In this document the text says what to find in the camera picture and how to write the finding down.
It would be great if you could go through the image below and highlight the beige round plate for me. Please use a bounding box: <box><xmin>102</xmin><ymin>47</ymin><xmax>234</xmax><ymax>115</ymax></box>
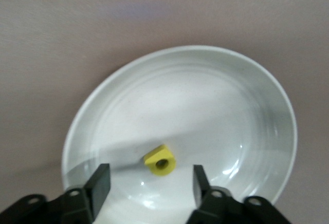
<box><xmin>61</xmin><ymin>45</ymin><xmax>299</xmax><ymax>221</ymax></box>

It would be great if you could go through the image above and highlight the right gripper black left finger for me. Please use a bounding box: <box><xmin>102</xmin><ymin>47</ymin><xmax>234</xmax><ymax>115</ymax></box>
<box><xmin>0</xmin><ymin>163</ymin><xmax>112</xmax><ymax>224</ymax></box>

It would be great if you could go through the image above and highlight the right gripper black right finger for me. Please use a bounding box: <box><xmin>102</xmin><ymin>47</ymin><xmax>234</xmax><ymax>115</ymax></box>
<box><xmin>186</xmin><ymin>164</ymin><xmax>290</xmax><ymax>224</ymax></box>

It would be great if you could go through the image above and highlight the yellow foam letter a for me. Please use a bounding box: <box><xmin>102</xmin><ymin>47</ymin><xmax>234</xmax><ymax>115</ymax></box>
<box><xmin>143</xmin><ymin>144</ymin><xmax>177</xmax><ymax>177</ymax></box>

